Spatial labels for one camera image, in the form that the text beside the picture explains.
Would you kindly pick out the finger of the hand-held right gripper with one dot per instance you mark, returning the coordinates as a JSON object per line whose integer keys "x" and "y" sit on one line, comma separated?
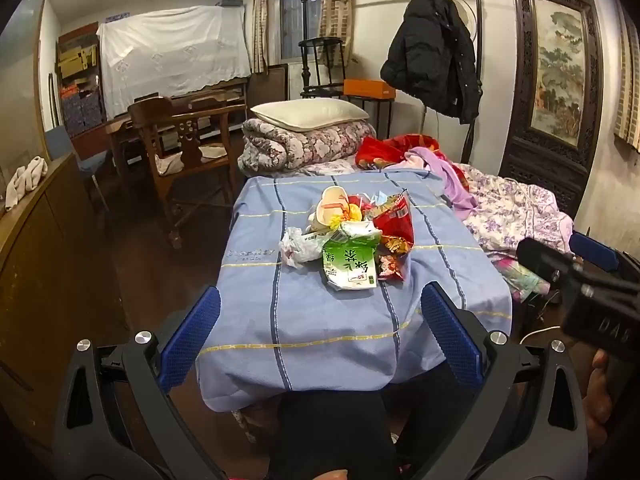
{"x": 542, "y": 260}
{"x": 592, "y": 251}

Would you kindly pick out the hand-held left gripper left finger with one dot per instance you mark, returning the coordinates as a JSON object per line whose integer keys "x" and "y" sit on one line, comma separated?
{"x": 192, "y": 335}

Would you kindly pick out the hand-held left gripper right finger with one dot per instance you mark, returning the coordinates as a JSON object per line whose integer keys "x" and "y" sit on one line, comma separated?
{"x": 450, "y": 340}

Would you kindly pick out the red snack bag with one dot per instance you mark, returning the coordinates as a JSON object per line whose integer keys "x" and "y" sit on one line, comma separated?
{"x": 395, "y": 225}

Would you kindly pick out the white wrapper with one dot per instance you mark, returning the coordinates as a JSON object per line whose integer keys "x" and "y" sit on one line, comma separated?
{"x": 297, "y": 250}

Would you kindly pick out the blue face mask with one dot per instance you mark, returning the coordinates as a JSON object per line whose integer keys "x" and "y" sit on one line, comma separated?
{"x": 380, "y": 198}

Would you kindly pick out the yellow ribbon bow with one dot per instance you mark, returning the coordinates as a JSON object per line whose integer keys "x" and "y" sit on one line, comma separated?
{"x": 350, "y": 214}

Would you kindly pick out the white paper cup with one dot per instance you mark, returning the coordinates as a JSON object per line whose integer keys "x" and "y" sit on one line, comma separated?
{"x": 325, "y": 210}

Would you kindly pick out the person's right hand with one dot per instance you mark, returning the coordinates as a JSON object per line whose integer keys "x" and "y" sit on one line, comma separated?
{"x": 597, "y": 395}

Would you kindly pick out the green pink patterned blanket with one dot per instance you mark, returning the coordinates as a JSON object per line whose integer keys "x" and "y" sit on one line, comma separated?
{"x": 520, "y": 275}

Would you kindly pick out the purple floral quilt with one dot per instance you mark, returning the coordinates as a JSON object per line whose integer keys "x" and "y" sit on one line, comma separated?
{"x": 510, "y": 210}

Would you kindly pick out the blue checkered blanket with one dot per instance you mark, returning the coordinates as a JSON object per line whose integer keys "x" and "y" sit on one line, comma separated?
{"x": 325, "y": 330}

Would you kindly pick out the purple garment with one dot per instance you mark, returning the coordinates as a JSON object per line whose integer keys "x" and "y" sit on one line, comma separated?
{"x": 440, "y": 165}

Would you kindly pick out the beige striped curtain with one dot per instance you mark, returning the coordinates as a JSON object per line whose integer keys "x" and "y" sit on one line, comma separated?
{"x": 627, "y": 85}

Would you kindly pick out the wooden cabinet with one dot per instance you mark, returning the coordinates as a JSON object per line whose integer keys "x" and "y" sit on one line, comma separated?
{"x": 40, "y": 260}

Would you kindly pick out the red blanket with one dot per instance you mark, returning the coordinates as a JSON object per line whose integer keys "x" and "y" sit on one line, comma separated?
{"x": 380, "y": 155}

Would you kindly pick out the carved wooden painted screen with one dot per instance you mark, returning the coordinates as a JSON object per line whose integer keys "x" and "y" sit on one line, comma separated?
{"x": 560, "y": 60}

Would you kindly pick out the wooden armchair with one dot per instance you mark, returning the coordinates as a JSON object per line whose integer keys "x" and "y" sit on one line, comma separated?
{"x": 185, "y": 125}

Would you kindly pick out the folded brown floral quilt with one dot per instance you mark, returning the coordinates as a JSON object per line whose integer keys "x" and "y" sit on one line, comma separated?
{"x": 310, "y": 147}

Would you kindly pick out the blue chair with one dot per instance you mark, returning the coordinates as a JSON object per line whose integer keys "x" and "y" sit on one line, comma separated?
{"x": 65, "y": 145}

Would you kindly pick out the black jacket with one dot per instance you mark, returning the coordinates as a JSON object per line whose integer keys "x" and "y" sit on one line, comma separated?
{"x": 430, "y": 55}

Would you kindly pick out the orange box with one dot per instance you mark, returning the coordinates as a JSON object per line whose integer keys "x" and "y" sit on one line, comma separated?
{"x": 367, "y": 89}

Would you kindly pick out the cream pillow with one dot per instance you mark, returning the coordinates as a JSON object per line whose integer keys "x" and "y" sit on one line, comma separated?
{"x": 310, "y": 115}

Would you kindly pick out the dark framed board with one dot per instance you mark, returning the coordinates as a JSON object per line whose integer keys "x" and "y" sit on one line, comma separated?
{"x": 270, "y": 85}

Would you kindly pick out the shelf with boxes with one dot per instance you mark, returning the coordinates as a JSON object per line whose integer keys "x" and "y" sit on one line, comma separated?
{"x": 80, "y": 80}

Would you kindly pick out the white lace cloth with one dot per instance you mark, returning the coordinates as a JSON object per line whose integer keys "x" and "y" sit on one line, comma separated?
{"x": 170, "y": 55}

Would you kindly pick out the black metal chair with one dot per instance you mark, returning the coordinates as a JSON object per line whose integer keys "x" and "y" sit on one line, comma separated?
{"x": 320, "y": 47}

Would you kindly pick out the narrow beige curtain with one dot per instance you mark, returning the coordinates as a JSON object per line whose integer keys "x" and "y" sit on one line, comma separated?
{"x": 260, "y": 20}

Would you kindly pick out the checkered beige curtain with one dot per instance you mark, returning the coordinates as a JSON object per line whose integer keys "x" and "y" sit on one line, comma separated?
{"x": 337, "y": 5}

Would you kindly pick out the window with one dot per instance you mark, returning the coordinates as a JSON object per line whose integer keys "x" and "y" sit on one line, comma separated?
{"x": 295, "y": 20}

